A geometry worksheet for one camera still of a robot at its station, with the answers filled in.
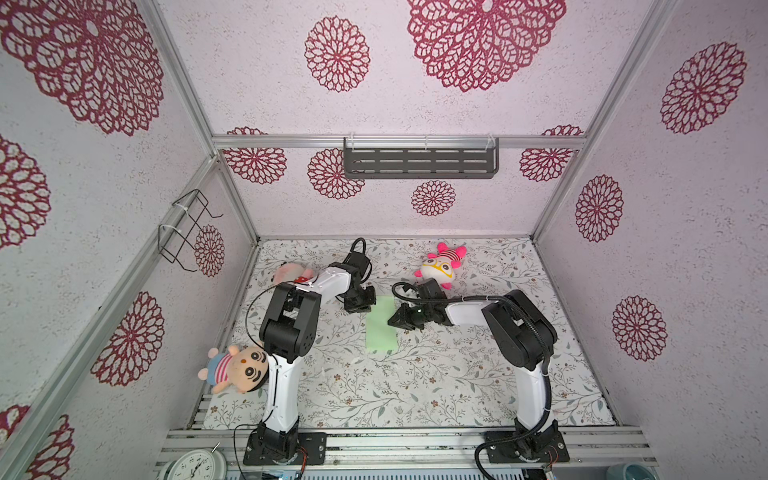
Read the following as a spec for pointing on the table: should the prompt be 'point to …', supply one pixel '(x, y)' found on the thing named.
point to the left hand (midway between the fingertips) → (370, 312)
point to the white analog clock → (198, 464)
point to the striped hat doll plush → (244, 371)
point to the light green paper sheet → (379, 335)
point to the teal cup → (630, 471)
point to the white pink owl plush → (441, 265)
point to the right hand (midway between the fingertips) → (389, 321)
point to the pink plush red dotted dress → (292, 272)
